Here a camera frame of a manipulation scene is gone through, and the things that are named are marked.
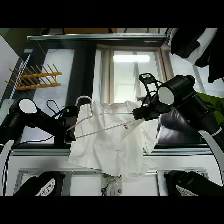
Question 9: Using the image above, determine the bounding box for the black garment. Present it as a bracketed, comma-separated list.
[170, 27, 224, 84]

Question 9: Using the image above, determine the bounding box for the silver frame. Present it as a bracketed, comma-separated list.
[5, 145, 224, 197]

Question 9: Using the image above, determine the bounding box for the green garment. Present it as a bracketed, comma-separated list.
[196, 92, 224, 130]

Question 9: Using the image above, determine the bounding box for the white clothes hanger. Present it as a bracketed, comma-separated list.
[66, 95, 145, 141]

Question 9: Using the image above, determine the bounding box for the dark grey garment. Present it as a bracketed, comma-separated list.
[155, 107, 203, 146]

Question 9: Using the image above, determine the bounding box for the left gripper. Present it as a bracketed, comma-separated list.
[54, 105, 80, 145]

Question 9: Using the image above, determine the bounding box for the white long-sleeved shirt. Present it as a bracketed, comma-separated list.
[67, 98, 160, 178]

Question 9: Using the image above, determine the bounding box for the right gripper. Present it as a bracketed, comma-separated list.
[132, 95, 172, 122]

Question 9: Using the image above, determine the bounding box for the black cable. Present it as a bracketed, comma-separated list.
[45, 98, 62, 117]

